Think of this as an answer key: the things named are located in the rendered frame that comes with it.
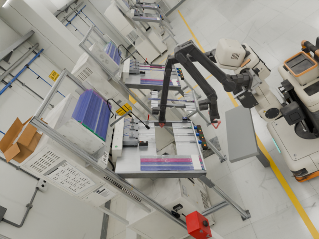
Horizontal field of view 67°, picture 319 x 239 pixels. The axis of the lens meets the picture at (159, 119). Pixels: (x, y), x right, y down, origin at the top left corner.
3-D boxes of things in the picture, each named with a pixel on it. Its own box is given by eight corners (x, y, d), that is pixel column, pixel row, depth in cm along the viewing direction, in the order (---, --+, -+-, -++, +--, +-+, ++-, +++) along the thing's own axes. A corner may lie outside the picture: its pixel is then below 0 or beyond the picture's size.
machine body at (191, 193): (203, 171, 292) (172, 142, 262) (219, 225, 235) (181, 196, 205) (161, 195, 313) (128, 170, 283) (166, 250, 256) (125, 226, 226)
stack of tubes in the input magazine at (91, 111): (111, 105, 227) (89, 86, 214) (105, 141, 185) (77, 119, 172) (102, 113, 231) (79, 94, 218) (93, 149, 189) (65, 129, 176)
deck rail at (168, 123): (190, 125, 250) (191, 120, 247) (191, 126, 249) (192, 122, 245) (121, 124, 244) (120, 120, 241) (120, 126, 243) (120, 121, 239)
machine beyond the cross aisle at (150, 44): (176, 33, 693) (130, -27, 602) (180, 42, 626) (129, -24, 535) (140, 62, 737) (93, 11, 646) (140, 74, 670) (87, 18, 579)
